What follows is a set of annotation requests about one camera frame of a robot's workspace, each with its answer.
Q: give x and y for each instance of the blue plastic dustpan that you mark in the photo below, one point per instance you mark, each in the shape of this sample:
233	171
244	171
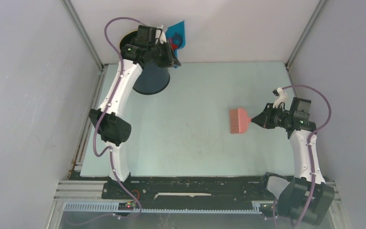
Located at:
177	33

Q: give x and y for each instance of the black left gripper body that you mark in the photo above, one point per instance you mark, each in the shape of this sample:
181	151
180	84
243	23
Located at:
160	54

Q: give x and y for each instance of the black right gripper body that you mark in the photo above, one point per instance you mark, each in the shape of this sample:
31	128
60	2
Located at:
274	117

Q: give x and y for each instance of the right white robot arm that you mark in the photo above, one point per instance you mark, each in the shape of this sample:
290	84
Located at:
307	194

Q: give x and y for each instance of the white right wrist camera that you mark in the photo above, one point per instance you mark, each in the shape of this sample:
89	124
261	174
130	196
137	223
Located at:
281	97

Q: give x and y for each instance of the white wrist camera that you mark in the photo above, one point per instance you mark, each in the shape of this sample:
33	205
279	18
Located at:
160	37
281	97

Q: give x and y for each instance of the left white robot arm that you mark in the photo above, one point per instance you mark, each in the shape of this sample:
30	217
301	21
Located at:
110	125

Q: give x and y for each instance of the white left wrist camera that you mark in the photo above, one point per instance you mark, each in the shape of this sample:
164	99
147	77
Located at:
160	37

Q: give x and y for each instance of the grey perforated cable tray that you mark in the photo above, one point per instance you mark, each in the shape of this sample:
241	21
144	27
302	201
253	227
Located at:
115	207

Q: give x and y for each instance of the pink hand brush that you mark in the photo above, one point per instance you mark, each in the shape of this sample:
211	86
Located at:
239	121

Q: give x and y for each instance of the red paper ball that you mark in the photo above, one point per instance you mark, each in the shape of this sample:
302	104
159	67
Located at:
173	45

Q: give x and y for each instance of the dark blue round trash bin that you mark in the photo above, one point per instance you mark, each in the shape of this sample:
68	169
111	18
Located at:
151	79

